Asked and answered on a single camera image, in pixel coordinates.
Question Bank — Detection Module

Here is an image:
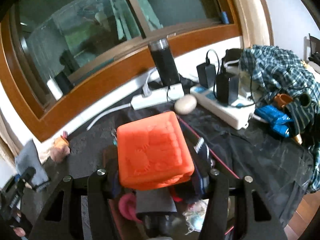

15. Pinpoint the beige curtain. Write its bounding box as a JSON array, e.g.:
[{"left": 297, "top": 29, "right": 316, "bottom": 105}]
[{"left": 0, "top": 110, "right": 23, "bottom": 155}]

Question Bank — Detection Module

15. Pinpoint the black thread spool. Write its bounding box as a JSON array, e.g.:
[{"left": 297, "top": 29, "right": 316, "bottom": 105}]
[{"left": 54, "top": 71, "right": 75, "bottom": 94}]

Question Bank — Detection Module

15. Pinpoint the grey plug with cable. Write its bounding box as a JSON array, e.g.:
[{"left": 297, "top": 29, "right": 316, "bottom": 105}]
[{"left": 142, "top": 68, "right": 160, "bottom": 98}]

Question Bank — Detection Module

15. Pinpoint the slim white power strip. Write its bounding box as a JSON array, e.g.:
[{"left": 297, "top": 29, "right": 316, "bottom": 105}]
[{"left": 131, "top": 83, "right": 185, "bottom": 110}]

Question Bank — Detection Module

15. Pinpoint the blue packet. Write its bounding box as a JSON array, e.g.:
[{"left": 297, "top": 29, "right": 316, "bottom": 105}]
[{"left": 255, "top": 104, "right": 294, "bottom": 138}]

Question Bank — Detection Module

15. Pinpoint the black patterned tablecloth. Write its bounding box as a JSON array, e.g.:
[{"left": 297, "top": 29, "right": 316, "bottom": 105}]
[{"left": 22, "top": 100, "right": 315, "bottom": 240}]

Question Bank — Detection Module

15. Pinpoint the white thread spool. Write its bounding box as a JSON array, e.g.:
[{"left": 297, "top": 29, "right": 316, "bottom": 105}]
[{"left": 47, "top": 78, "right": 63, "bottom": 101}]

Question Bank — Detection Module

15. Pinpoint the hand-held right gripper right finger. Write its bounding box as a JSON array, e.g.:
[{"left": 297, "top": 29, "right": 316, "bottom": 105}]
[{"left": 197, "top": 169, "right": 288, "bottom": 240}]

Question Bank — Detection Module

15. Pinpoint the dark wooden chair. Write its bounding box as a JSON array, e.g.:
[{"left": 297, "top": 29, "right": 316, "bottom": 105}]
[{"left": 304, "top": 33, "right": 320, "bottom": 65}]

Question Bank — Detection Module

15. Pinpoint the pink knotted rope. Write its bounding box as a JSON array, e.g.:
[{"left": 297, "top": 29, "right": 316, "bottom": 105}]
[{"left": 119, "top": 194, "right": 140, "bottom": 223}]

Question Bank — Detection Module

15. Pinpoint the large white power strip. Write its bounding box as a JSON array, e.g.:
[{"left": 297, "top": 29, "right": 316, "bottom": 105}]
[{"left": 190, "top": 84, "right": 257, "bottom": 130}]

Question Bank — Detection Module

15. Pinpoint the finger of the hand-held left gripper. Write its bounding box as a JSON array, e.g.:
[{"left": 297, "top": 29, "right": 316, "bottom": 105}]
[{"left": 17, "top": 167, "right": 37, "bottom": 188}]

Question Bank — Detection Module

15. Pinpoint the wooden window frame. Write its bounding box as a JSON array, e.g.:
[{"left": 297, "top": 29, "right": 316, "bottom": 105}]
[{"left": 0, "top": 0, "right": 274, "bottom": 143}]

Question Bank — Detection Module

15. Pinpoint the white power cable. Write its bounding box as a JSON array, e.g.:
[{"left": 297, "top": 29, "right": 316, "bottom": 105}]
[{"left": 86, "top": 102, "right": 133, "bottom": 130}]

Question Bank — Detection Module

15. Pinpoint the plaid shirt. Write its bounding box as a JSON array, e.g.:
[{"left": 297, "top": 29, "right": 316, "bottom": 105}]
[{"left": 239, "top": 44, "right": 320, "bottom": 193}]

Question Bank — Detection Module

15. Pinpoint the tan cloth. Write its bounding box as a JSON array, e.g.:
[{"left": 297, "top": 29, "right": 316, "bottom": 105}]
[{"left": 49, "top": 144, "right": 71, "bottom": 163}]

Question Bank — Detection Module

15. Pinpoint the black thermos bottle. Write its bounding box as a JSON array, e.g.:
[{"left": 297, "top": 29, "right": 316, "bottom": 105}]
[{"left": 147, "top": 38, "right": 181, "bottom": 87}]

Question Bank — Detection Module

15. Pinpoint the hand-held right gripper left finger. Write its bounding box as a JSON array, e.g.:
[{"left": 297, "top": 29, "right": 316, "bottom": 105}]
[{"left": 30, "top": 169, "right": 119, "bottom": 240}]

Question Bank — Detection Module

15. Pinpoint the beige egg-shaped object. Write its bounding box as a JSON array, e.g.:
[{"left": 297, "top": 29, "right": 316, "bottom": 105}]
[{"left": 174, "top": 94, "right": 197, "bottom": 115}]

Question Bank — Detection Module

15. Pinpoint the cream fabric ball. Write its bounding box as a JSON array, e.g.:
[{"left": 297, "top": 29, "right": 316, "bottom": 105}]
[{"left": 184, "top": 205, "right": 208, "bottom": 233}]

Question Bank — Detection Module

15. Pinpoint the navy striped sock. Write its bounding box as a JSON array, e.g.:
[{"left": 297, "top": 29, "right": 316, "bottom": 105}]
[{"left": 192, "top": 136, "right": 212, "bottom": 170}]

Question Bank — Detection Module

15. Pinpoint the teal binder clip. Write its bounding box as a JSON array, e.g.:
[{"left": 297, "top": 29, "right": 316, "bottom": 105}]
[{"left": 111, "top": 127, "right": 119, "bottom": 147}]

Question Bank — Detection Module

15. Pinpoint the black charger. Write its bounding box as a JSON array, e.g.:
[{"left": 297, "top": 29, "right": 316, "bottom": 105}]
[
  {"left": 215, "top": 72, "right": 240, "bottom": 105},
  {"left": 196, "top": 49, "right": 220, "bottom": 88}
]

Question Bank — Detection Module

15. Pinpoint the person's left hand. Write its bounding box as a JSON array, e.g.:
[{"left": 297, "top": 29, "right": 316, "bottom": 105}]
[{"left": 12, "top": 210, "right": 27, "bottom": 237}]

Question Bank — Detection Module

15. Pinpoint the grey ribbed sock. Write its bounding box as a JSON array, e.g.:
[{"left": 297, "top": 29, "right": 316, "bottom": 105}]
[{"left": 135, "top": 187, "right": 178, "bottom": 215}]

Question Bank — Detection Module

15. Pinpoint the red cardboard box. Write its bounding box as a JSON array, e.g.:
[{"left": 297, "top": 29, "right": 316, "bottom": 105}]
[{"left": 102, "top": 111, "right": 242, "bottom": 240}]

